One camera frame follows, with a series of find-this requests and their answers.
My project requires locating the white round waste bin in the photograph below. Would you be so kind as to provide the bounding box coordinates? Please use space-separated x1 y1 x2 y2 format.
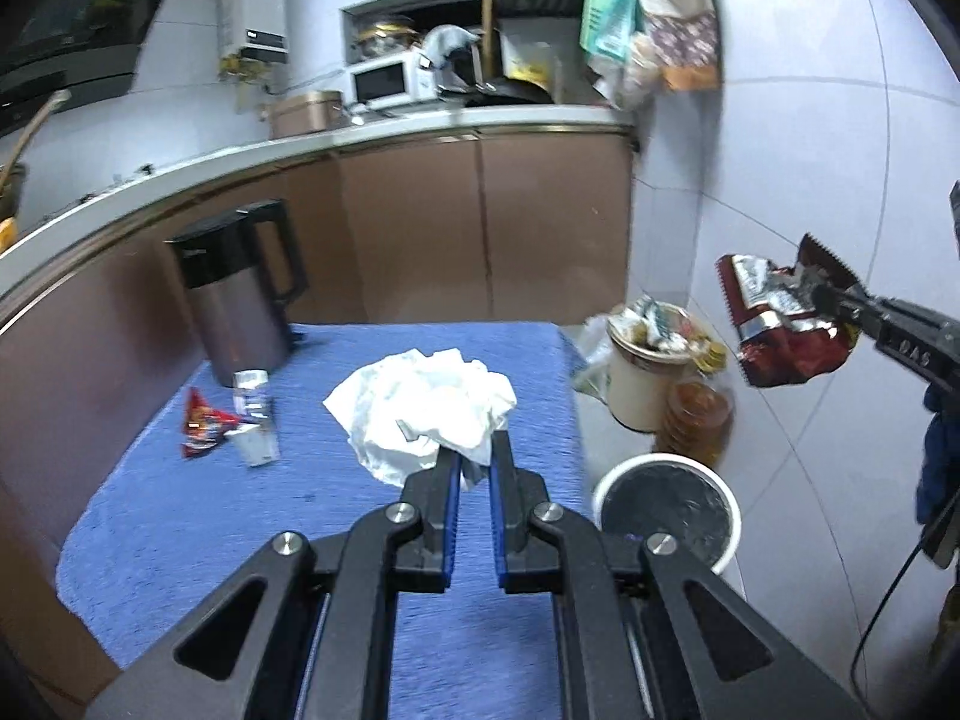
592 454 743 580

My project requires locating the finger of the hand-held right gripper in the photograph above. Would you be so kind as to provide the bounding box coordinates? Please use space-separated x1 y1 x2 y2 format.
829 298 960 392
808 279 882 310

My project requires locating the white paper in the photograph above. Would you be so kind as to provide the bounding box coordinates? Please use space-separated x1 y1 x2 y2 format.
322 347 518 494

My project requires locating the blue mat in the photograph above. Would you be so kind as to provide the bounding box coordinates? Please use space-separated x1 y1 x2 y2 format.
56 321 587 720

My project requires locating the black cable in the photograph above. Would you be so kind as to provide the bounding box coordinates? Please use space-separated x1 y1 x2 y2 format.
851 499 960 700

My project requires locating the pot with wooden spoon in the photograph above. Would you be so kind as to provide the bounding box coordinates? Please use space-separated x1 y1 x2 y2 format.
0 88 73 250

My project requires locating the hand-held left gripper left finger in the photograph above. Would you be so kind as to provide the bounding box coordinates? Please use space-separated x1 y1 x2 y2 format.
86 450 462 720

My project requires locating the pile of mixed wrappers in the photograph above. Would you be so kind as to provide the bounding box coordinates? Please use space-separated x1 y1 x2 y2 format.
609 294 727 374

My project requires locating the white microwave oven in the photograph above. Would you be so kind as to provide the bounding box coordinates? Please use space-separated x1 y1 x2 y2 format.
346 52 425 110

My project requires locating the white plastic bag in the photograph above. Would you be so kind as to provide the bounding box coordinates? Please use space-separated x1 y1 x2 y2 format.
418 24 482 92

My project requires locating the black range hood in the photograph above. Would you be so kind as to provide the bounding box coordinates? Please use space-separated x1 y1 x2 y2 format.
0 0 192 137

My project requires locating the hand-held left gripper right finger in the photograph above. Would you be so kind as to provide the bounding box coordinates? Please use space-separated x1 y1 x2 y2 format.
487 429 871 720

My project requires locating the small red snack wrapper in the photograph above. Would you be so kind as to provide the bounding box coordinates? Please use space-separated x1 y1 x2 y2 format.
180 388 248 461

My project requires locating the dark red snack bag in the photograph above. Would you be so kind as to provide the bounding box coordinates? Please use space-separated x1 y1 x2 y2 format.
715 234 861 389

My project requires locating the black wok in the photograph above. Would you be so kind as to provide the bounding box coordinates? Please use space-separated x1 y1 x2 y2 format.
439 79 557 109

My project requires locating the white wall water heater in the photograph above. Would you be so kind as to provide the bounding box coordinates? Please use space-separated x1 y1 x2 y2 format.
217 0 290 65

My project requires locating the kitchen counter with brown cabinets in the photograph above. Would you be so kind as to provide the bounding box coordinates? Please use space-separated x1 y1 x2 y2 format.
0 103 647 563

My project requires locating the green hanging bag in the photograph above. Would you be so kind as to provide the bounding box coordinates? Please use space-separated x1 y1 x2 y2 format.
579 0 640 62

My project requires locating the person's right forearm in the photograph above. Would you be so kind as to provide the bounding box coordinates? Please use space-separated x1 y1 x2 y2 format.
915 388 960 527

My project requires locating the dark electric kettle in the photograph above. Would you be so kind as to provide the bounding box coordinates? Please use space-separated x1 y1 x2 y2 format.
163 199 310 389

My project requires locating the cream plastic bucket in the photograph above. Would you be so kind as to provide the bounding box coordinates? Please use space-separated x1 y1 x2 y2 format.
574 304 702 434

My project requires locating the patterned hanging cloth bag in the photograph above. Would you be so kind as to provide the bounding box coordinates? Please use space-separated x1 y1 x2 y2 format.
625 0 724 94

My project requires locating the brown metal box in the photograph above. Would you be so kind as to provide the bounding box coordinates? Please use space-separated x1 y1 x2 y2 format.
266 90 350 140

